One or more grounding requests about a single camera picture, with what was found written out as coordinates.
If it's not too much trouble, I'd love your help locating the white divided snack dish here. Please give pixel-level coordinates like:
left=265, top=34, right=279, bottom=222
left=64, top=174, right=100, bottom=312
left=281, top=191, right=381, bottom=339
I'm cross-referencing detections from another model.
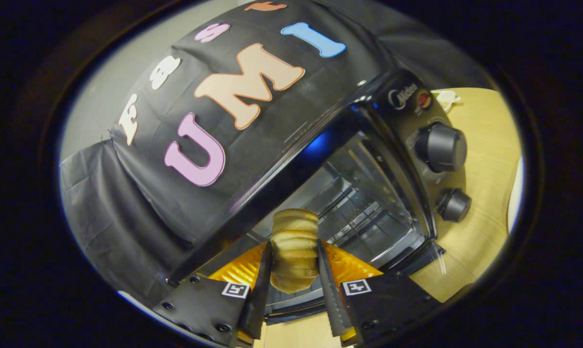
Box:
left=432, top=89, right=461, bottom=112

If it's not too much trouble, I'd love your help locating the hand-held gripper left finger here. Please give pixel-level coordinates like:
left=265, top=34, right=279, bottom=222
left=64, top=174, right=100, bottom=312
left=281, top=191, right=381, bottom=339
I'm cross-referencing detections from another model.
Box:
left=154, top=240, right=275, bottom=348

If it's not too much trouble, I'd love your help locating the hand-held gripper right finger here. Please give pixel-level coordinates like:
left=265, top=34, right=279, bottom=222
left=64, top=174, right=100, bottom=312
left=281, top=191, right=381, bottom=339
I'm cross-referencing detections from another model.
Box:
left=316, top=239, right=442, bottom=346

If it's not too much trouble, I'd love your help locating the black toaster oven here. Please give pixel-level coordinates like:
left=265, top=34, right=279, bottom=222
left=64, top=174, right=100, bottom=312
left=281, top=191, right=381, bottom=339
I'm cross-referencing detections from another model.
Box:
left=166, top=68, right=473, bottom=324

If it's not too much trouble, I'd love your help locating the white square plate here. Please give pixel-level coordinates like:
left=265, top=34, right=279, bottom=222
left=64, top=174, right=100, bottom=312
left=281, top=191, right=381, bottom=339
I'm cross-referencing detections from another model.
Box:
left=507, top=157, right=524, bottom=232

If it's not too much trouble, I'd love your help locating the ridged bread roll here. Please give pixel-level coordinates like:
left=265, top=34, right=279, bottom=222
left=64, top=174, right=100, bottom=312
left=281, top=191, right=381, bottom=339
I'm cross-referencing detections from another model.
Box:
left=270, top=209, right=320, bottom=294

